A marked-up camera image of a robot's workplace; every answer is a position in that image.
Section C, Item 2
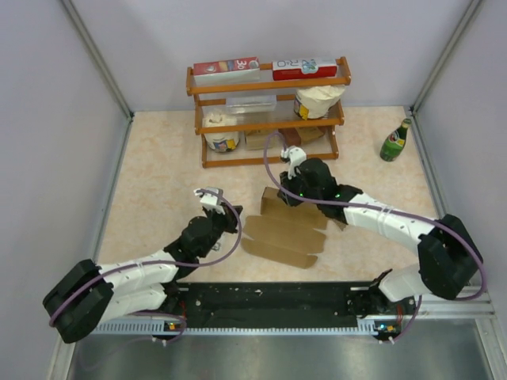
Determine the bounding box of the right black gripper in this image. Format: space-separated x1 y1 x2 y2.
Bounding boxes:
278 165 322 207

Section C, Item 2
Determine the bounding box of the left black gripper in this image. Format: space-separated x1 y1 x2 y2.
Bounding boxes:
198 202 242 258

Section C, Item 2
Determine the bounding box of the brown cardboard box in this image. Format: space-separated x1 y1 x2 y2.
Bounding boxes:
241 187 329 269

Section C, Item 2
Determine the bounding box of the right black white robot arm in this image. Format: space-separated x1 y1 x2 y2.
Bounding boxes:
278 158 482 314

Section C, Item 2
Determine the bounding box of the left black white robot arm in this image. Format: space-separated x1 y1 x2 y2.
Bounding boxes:
43 205 243 344

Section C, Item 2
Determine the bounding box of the red white wrap box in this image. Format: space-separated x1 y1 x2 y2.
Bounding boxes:
272 58 337 81

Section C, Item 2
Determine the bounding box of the red white foil box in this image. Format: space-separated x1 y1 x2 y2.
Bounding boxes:
193 57 261 86

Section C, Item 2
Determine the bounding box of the red-brown scouring pad pack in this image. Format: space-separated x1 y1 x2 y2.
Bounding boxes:
278 127 325 146

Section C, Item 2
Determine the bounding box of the beige sponge pack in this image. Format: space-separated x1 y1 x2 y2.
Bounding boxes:
245 130 272 150

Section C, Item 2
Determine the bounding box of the lower toilet paper roll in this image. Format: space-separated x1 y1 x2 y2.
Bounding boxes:
203 111 240 153

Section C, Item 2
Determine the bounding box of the toilet paper roll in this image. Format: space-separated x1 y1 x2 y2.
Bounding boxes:
294 85 346 120
203 111 240 153

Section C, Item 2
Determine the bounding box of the orange wooden shelf rack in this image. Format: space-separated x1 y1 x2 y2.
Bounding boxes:
186 56 352 169

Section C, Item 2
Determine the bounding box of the upper toilet paper roll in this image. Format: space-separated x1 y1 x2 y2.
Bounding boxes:
294 85 346 120

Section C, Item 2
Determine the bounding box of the clear plastic container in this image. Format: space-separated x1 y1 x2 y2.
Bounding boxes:
226 95 277 115

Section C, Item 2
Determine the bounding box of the green glass bottle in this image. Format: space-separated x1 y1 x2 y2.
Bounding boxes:
379 118 412 162

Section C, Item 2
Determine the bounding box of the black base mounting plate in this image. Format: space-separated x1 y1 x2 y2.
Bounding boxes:
155 282 414 329

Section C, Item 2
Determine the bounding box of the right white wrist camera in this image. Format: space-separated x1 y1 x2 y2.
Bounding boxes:
280 146 307 180

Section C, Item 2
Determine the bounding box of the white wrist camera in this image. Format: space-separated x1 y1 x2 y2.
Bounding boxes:
193 187 225 214
280 146 307 180

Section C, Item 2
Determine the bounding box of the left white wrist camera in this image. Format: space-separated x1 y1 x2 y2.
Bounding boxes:
193 187 225 214

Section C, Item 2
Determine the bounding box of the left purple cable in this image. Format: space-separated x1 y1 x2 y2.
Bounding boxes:
49 189 243 346

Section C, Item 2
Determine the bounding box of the grey slotted cable duct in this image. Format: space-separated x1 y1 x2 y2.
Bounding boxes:
80 315 401 336

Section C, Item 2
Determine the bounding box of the aluminium frame rail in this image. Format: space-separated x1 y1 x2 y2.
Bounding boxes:
63 287 496 320

